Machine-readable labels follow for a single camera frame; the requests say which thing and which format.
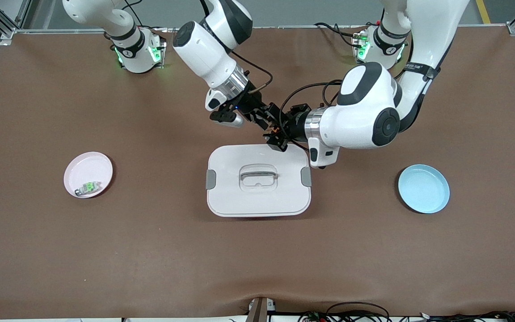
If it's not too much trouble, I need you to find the white lidded storage box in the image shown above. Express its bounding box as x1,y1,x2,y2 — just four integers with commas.
205,144,312,218

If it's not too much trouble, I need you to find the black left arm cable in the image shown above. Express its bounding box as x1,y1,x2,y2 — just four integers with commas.
279,80,344,130

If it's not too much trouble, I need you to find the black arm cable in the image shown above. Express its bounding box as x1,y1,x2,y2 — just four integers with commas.
231,51,274,95
279,80,344,130

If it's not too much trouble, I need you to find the brown table mat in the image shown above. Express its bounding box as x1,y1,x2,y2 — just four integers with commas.
0,28,515,319

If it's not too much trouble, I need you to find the tangled cable bundle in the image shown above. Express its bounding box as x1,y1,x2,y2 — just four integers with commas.
297,301,515,322

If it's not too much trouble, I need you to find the green switch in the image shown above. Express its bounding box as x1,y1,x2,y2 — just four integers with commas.
75,180,102,197

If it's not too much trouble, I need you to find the pink round plate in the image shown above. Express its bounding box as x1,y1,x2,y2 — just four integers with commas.
63,152,114,199

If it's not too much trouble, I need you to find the light blue round plate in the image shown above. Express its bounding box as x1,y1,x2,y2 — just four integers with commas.
397,164,450,214

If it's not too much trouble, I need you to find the black base cable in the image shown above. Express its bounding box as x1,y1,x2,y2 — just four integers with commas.
314,21,361,48

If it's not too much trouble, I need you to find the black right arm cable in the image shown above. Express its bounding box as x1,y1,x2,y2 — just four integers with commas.
231,51,274,95

